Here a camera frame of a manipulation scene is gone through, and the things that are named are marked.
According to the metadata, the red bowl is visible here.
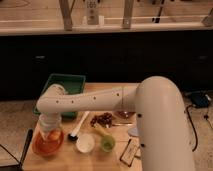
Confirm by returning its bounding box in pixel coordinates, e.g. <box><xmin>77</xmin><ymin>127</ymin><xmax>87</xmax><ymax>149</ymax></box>
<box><xmin>32</xmin><ymin>132</ymin><xmax>64</xmax><ymax>157</ymax></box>

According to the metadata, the green cup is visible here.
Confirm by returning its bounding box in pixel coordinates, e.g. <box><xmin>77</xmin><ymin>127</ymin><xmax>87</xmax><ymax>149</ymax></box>
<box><xmin>101</xmin><ymin>136</ymin><xmax>115</xmax><ymax>152</ymax></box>

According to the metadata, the bunch of dark grapes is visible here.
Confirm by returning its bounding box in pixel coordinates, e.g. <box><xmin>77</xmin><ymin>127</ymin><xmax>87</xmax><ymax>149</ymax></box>
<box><xmin>90</xmin><ymin>112</ymin><xmax>112</xmax><ymax>127</ymax></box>

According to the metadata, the green plastic tray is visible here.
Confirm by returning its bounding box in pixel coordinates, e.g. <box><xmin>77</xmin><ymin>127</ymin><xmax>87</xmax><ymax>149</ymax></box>
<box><xmin>32</xmin><ymin>73</ymin><xmax>87</xmax><ymax>119</ymax></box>

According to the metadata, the yellow banana piece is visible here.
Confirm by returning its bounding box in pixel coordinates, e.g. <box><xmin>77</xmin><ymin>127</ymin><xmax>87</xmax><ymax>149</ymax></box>
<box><xmin>94</xmin><ymin>125</ymin><xmax>109</xmax><ymax>136</ymax></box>

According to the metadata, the white handled brush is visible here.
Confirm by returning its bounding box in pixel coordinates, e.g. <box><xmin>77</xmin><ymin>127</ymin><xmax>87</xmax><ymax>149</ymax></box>
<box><xmin>68</xmin><ymin>111</ymin><xmax>89</xmax><ymax>141</ymax></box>

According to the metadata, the dark purple bowl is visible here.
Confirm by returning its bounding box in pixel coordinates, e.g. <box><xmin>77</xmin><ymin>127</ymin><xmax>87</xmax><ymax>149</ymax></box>
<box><xmin>116</xmin><ymin>111</ymin><xmax>135</xmax><ymax>119</ymax></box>

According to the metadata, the small white bowl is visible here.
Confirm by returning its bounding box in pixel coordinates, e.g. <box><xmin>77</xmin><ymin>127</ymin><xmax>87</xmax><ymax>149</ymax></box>
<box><xmin>76</xmin><ymin>133</ymin><xmax>95</xmax><ymax>153</ymax></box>

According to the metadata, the grey cloth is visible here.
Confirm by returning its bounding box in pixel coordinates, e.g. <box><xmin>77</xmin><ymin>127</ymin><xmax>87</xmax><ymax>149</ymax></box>
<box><xmin>127</xmin><ymin>127</ymin><xmax>138</xmax><ymax>137</ymax></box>

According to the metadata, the green curved handle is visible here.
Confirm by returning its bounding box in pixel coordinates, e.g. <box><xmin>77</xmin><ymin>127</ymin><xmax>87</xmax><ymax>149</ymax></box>
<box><xmin>135</xmin><ymin>149</ymin><xmax>141</xmax><ymax>159</ymax></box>

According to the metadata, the dark object at right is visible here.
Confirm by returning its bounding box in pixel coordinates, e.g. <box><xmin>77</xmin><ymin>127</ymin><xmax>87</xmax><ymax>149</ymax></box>
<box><xmin>189</xmin><ymin>91</ymin><xmax>211</xmax><ymax>108</ymax></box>

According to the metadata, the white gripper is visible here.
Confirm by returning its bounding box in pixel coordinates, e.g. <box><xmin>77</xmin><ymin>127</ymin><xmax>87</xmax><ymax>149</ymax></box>
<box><xmin>39</xmin><ymin>114</ymin><xmax>62</xmax><ymax>140</ymax></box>

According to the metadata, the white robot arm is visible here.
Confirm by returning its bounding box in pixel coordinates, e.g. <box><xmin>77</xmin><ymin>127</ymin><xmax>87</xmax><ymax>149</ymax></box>
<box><xmin>36</xmin><ymin>76</ymin><xmax>196</xmax><ymax>171</ymax></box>

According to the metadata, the red yellow apple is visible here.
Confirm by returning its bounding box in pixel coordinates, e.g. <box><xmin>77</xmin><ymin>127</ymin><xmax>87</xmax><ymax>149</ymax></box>
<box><xmin>48</xmin><ymin>130</ymin><xmax>61</xmax><ymax>141</ymax></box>

